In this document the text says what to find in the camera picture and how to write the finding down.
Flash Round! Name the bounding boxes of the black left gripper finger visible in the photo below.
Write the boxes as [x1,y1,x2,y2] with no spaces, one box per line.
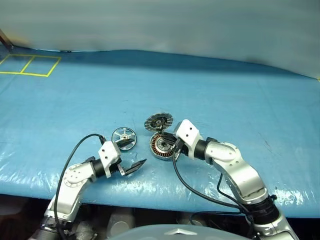
[115,138,136,149]
[123,158,148,175]

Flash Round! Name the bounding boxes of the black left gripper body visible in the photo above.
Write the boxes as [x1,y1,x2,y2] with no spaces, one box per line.
[110,159,126,177]

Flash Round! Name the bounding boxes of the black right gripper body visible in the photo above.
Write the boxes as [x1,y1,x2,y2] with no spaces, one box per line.
[172,137,189,161]

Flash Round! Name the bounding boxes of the silver spoked rotor wheel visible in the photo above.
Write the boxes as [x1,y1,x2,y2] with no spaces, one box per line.
[111,126,139,152]

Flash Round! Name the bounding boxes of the silver motor housing copper windings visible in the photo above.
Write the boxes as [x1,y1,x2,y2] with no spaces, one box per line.
[149,132,179,161]

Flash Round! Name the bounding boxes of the silver finned motor cover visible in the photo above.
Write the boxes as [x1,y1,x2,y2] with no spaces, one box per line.
[144,112,174,133]

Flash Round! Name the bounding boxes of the blue plastic table cover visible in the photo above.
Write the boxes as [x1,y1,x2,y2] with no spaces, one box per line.
[0,44,320,219]

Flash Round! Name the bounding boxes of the grey cylindrical housing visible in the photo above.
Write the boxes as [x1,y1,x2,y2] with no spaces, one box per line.
[107,209,136,235]

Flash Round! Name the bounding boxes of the white backdrop sheet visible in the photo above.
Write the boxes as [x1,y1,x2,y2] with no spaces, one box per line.
[0,0,320,78]

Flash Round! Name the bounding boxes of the brown stand leg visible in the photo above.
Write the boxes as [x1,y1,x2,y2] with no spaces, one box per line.
[0,28,15,50]

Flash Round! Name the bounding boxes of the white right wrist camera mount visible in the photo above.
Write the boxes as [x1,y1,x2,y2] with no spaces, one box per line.
[174,119,204,160]

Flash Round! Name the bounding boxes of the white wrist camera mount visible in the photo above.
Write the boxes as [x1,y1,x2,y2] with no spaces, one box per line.
[97,140,123,179]
[174,119,204,160]

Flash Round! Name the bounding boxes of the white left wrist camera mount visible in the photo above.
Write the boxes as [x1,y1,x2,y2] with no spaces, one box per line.
[97,140,123,179]

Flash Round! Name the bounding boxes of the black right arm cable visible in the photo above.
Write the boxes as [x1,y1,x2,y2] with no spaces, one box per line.
[171,139,258,240]

